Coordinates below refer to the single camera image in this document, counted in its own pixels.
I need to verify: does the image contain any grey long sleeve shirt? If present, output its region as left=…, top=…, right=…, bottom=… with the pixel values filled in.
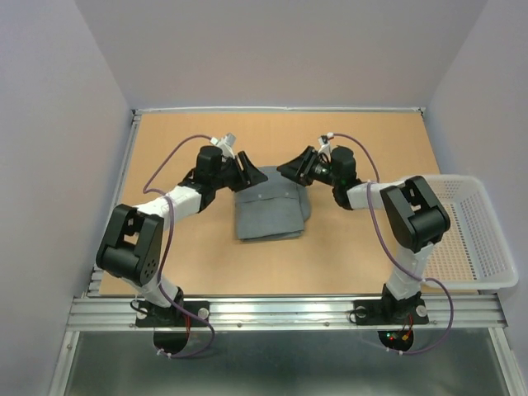
left=234, top=166, right=311, bottom=243

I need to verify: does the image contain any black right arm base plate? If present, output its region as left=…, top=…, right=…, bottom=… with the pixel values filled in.
left=352, top=299, right=429, bottom=326

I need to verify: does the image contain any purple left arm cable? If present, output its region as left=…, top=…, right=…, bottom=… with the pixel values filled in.
left=142, top=134, right=215, bottom=359

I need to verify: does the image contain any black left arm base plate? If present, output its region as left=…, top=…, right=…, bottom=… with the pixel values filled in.
left=131, top=300, right=210, bottom=328

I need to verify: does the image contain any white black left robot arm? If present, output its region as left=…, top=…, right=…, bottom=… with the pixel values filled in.
left=96, top=146, right=268, bottom=325

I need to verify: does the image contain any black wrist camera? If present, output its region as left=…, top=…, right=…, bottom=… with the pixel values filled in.
left=194, top=145, right=223, bottom=182
left=330, top=146, right=357, bottom=185

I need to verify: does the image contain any aluminium front frame rail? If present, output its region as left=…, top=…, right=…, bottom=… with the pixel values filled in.
left=66, top=295, right=507, bottom=332

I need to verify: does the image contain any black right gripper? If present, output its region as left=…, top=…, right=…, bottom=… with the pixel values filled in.
left=276, top=144, right=340, bottom=187

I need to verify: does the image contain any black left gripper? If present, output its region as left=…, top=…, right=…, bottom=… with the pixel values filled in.
left=211, top=151, right=266, bottom=192

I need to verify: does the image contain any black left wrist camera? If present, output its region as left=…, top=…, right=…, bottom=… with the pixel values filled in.
left=194, top=145, right=223, bottom=182

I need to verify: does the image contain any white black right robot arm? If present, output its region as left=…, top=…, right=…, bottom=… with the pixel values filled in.
left=277, top=146, right=450, bottom=325

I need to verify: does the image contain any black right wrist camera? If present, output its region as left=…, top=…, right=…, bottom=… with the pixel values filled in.
left=330, top=146, right=357, bottom=185

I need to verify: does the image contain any white perforated plastic basket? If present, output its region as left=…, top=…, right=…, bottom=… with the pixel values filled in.
left=425, top=174, right=519, bottom=291

